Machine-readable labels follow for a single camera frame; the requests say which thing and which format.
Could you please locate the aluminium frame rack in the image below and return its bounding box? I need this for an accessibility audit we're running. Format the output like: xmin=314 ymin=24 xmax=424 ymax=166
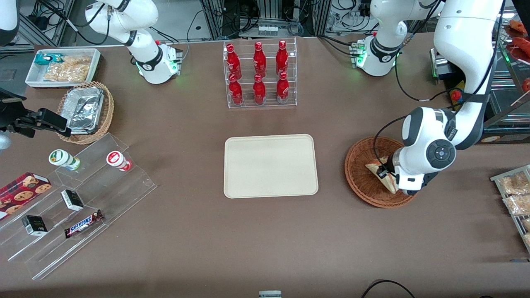
xmin=199 ymin=0 xmax=332 ymax=38

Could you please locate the black looped cable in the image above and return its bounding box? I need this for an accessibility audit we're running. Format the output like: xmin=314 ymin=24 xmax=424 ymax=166
xmin=360 ymin=280 xmax=416 ymax=298

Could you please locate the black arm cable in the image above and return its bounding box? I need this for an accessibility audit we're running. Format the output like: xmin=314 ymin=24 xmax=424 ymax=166
xmin=373 ymin=37 xmax=497 ymax=166

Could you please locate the red cola bottle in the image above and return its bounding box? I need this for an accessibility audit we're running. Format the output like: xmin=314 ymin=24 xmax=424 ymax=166
xmin=253 ymin=42 xmax=267 ymax=77
xmin=276 ymin=40 xmax=289 ymax=77
xmin=276 ymin=71 xmax=290 ymax=104
xmin=253 ymin=74 xmax=267 ymax=105
xmin=228 ymin=74 xmax=244 ymax=106
xmin=226 ymin=43 xmax=242 ymax=80

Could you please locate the clear acrylic stepped shelf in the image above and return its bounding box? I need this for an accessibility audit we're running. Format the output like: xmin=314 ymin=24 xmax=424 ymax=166
xmin=0 ymin=132 xmax=158 ymax=281

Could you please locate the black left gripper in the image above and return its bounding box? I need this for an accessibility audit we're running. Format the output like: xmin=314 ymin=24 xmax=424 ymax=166
xmin=377 ymin=150 xmax=410 ymax=186

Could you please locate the clear bag of crackers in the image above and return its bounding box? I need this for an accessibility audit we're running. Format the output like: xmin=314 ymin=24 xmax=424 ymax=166
xmin=43 ymin=56 xmax=92 ymax=83

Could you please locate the clear bag of snacks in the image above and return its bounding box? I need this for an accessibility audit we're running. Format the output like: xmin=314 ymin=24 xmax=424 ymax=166
xmin=503 ymin=195 xmax=530 ymax=216
xmin=498 ymin=172 xmax=530 ymax=195

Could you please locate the brown Snickers bar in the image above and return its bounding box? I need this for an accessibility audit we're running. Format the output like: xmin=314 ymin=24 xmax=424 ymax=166
xmin=64 ymin=209 xmax=104 ymax=239

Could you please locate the light tan wicker basket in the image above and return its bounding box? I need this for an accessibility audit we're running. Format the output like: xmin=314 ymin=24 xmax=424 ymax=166
xmin=57 ymin=81 xmax=115 ymax=145

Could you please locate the red lid yogurt cup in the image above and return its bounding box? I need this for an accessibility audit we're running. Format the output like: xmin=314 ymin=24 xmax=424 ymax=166
xmin=106 ymin=151 xmax=132 ymax=172

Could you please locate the beige rectangular tray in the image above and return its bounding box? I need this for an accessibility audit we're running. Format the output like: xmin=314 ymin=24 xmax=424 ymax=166
xmin=224 ymin=134 xmax=319 ymax=199

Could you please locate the small black carton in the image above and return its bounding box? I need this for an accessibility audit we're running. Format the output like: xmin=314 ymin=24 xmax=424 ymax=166
xmin=22 ymin=215 xmax=48 ymax=237
xmin=61 ymin=190 xmax=84 ymax=212

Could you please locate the black yellow food warmer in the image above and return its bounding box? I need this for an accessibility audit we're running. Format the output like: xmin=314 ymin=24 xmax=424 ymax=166
xmin=431 ymin=17 xmax=530 ymax=145

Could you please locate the white rectangular bin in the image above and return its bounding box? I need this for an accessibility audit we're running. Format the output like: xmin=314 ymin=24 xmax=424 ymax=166
xmin=25 ymin=48 xmax=101 ymax=89

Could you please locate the clear acrylic bottle rack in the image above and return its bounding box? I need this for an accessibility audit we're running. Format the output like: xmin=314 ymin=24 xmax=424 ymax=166
xmin=223 ymin=37 xmax=298 ymax=109

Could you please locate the teal snack packet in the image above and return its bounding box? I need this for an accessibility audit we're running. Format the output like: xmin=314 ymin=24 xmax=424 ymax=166
xmin=34 ymin=53 xmax=65 ymax=67

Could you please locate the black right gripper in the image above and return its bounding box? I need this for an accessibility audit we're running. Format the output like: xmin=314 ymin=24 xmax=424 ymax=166
xmin=0 ymin=88 xmax=72 ymax=139

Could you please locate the red chocolate chip cookie box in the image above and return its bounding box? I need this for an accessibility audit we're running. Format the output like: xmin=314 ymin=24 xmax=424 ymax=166
xmin=0 ymin=172 xmax=53 ymax=221

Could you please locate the stack of foil containers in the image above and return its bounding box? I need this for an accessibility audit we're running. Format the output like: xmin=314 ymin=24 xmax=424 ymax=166
xmin=66 ymin=86 xmax=105 ymax=135

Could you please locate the tray of packaged snacks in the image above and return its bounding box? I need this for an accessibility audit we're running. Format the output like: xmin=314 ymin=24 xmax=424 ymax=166
xmin=490 ymin=165 xmax=530 ymax=253

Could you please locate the triangular sandwich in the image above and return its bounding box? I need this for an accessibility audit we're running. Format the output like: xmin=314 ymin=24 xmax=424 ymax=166
xmin=365 ymin=156 xmax=400 ymax=195

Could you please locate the brown round wicker basket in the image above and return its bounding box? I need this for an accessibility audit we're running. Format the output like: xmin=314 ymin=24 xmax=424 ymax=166
xmin=344 ymin=136 xmax=417 ymax=208

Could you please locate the green lid yogurt cup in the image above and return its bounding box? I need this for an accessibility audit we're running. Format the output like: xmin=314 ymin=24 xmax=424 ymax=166
xmin=48 ymin=149 xmax=81 ymax=171

